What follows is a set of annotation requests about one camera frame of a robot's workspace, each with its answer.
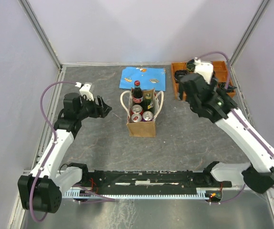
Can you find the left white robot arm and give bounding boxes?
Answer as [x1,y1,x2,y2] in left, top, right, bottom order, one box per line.
[18,93,112,213]

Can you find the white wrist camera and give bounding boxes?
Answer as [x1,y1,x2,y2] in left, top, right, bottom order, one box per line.
[75,82,94,101]
[194,57,213,84]

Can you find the red cola can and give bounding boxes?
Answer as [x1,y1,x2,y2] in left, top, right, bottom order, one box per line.
[131,104,143,115]

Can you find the dark rolled sock left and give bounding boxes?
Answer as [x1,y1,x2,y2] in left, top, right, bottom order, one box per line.
[174,70,188,83]

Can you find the light blue cable duct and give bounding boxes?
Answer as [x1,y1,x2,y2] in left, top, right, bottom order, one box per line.
[62,187,223,200]

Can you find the green glass bottle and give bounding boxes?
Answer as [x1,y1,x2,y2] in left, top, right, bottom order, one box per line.
[143,93,154,113]

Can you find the glass cola bottle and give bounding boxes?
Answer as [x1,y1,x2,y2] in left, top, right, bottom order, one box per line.
[132,80,143,107]

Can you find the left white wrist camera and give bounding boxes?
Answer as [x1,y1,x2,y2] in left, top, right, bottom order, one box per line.
[75,82,94,101]

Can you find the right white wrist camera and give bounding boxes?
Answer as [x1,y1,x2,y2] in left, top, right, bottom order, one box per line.
[194,57,213,84]

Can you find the silver blue energy can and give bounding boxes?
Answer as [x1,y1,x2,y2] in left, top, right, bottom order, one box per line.
[131,114,142,123]

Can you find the dark rolled sock right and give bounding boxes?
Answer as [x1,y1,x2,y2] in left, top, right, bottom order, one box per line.
[218,82,237,93]

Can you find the watermelon print canvas bag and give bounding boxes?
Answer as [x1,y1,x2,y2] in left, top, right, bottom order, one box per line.
[120,89,164,137]

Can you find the blue patterned cloth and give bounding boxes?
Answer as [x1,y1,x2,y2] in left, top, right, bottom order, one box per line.
[119,67,166,91]

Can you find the purple soda can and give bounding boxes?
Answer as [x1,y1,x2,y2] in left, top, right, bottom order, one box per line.
[142,111,154,122]

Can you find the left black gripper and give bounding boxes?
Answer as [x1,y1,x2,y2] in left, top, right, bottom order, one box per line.
[76,94,112,120]

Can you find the dark rolled sock green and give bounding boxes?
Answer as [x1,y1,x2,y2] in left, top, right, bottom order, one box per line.
[186,59,195,73]

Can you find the orange wooden divided tray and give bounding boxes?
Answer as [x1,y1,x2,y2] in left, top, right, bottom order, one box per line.
[171,61,236,98]

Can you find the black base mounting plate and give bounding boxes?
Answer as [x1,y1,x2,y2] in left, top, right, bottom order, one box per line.
[77,170,232,194]

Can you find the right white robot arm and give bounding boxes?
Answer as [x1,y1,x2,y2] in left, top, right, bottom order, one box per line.
[178,73,274,194]

